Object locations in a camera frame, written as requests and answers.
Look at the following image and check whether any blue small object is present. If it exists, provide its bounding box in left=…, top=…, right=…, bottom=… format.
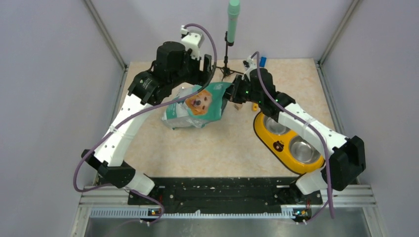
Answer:
left=259, top=57, right=266, bottom=68

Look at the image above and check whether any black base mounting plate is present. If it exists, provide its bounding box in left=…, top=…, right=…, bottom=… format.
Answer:
left=96, top=176, right=323, bottom=215

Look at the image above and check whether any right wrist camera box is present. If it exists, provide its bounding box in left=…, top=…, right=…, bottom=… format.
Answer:
left=243, top=55, right=258, bottom=79

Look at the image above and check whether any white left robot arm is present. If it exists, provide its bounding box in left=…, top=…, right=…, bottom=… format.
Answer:
left=76, top=41, right=216, bottom=204

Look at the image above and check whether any yellow plastic scoop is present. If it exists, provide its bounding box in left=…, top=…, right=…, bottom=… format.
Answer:
left=251, top=103, right=259, bottom=112

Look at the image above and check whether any green pet food bag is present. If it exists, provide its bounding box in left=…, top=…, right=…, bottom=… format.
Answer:
left=161, top=82, right=232, bottom=129

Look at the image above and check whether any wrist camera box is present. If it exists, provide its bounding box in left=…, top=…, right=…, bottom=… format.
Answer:
left=243, top=55, right=258, bottom=79
left=180, top=25, right=205, bottom=60

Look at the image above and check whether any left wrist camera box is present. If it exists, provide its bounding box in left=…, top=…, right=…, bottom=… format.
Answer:
left=180, top=25, right=205, bottom=60

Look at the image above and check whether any aluminium front rail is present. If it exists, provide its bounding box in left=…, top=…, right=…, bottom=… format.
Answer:
left=78, top=186, right=377, bottom=220

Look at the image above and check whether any black tripod stand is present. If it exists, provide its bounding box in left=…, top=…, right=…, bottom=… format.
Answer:
left=216, top=31, right=243, bottom=81

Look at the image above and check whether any small wooden cube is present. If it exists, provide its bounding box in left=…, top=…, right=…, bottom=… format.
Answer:
left=234, top=104, right=243, bottom=110

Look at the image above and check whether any green cylinder on stand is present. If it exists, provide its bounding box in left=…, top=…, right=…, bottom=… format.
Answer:
left=226, top=0, right=241, bottom=46

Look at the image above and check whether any yellow double pet bowl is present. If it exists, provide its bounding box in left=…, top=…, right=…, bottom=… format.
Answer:
left=253, top=112, right=325, bottom=175

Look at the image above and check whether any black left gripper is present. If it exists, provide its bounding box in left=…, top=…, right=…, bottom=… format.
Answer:
left=170, top=49, right=213, bottom=88

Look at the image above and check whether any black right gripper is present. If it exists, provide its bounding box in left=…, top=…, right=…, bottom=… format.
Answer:
left=220, top=74, right=263, bottom=104

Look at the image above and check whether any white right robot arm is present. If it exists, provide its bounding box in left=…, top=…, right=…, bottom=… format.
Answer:
left=224, top=69, right=366, bottom=203

